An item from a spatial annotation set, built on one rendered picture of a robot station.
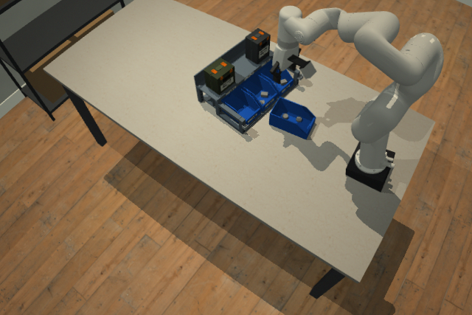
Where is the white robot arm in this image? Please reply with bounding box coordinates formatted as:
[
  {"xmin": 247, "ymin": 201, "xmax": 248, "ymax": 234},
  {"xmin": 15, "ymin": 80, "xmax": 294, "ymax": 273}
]
[{"xmin": 277, "ymin": 6, "xmax": 444, "ymax": 174}]

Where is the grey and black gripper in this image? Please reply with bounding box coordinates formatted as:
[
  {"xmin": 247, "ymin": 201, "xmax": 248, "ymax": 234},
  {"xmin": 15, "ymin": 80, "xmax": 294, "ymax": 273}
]
[{"xmin": 270, "ymin": 44, "xmax": 301, "ymax": 84}]

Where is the blue bin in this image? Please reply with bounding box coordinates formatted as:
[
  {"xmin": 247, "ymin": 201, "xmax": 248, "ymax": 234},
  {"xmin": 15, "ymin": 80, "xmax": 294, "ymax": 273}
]
[
  {"xmin": 238, "ymin": 73, "xmax": 278, "ymax": 111},
  {"xmin": 221, "ymin": 87, "xmax": 261, "ymax": 125},
  {"xmin": 255, "ymin": 60, "xmax": 294, "ymax": 97},
  {"xmin": 269, "ymin": 97, "xmax": 316, "ymax": 139}
]

